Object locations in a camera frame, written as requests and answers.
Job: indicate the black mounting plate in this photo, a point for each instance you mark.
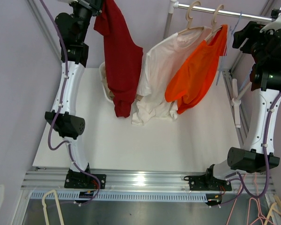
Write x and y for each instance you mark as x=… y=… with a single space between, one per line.
x=83 y=181
x=196 y=184

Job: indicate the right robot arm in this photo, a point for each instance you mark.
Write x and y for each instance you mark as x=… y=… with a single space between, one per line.
x=257 y=155

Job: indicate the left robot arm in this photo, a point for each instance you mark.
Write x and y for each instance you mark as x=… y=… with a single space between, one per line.
x=66 y=128

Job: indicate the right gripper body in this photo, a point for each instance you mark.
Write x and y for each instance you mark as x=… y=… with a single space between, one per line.
x=257 y=42

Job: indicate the white t shirt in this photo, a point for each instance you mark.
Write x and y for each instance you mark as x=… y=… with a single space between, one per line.
x=160 y=64

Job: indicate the orange t shirt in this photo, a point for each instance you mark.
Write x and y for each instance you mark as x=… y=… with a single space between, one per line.
x=193 y=80

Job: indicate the white perforated plastic basket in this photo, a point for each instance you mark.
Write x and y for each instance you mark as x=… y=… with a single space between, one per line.
x=100 y=68

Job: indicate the beige t shirt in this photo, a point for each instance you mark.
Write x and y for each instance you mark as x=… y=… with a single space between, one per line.
x=109 y=93

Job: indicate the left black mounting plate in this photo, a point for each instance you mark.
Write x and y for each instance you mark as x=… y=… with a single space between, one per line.
x=83 y=181

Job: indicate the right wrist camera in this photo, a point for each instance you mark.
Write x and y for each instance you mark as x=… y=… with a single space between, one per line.
x=275 y=25

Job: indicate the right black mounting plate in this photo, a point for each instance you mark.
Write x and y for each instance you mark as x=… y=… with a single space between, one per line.
x=196 y=184

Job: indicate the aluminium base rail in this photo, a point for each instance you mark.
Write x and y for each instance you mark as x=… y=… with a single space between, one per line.
x=116 y=180

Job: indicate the blue hanger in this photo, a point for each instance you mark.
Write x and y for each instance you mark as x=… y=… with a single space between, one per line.
x=230 y=33
x=247 y=78

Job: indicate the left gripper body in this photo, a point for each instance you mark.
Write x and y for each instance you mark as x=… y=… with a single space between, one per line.
x=84 y=10

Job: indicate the dark red t shirt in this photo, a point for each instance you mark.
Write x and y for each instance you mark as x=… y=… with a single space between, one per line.
x=123 y=58

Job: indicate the white slotted cable duct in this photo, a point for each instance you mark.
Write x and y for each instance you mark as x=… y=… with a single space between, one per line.
x=133 y=196

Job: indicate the beige hanger under white shirt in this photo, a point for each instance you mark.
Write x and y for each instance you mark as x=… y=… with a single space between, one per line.
x=189 y=28

